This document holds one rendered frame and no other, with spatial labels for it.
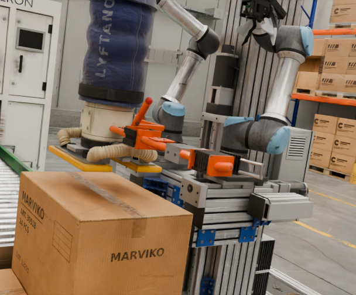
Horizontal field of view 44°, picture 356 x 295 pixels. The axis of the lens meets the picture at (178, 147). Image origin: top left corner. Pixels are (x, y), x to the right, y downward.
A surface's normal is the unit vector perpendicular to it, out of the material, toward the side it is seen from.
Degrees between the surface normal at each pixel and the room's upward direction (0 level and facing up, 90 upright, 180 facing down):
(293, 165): 90
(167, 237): 90
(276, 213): 90
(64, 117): 90
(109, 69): 75
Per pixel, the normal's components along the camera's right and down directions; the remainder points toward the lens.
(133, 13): 0.40, 0.07
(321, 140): -0.82, -0.04
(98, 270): 0.56, 0.18
